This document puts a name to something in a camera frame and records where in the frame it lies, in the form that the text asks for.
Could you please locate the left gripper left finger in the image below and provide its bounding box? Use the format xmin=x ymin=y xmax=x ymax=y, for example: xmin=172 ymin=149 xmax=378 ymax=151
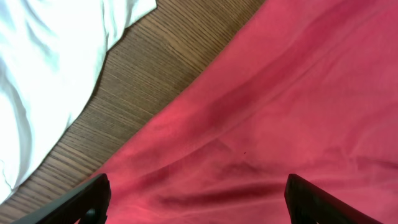
xmin=12 ymin=174 xmax=111 ymax=224

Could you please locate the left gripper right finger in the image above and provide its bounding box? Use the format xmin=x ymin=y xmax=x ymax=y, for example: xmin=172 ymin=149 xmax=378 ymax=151
xmin=284 ymin=174 xmax=381 ymax=224

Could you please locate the red printed t-shirt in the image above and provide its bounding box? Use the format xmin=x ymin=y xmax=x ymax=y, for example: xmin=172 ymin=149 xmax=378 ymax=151
xmin=101 ymin=0 xmax=397 ymax=223

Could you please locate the white t-shirt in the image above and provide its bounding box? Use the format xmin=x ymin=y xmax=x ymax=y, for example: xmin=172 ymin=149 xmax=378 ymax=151
xmin=1 ymin=0 xmax=157 ymax=201

